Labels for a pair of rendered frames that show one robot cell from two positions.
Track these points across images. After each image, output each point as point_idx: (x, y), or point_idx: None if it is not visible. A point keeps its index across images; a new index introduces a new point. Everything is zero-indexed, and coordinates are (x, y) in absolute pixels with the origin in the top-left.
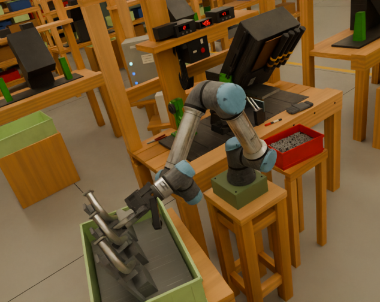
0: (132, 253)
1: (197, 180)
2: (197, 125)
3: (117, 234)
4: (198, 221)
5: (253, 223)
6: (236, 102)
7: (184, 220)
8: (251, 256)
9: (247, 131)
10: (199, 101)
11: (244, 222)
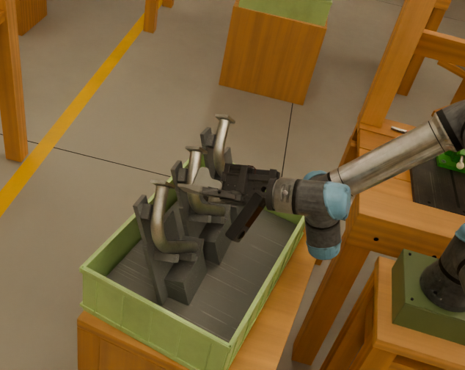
0: (209, 236)
1: (392, 233)
2: (427, 158)
3: None
4: (348, 281)
5: (397, 360)
6: None
7: (333, 264)
8: None
9: None
10: (462, 125)
11: (381, 346)
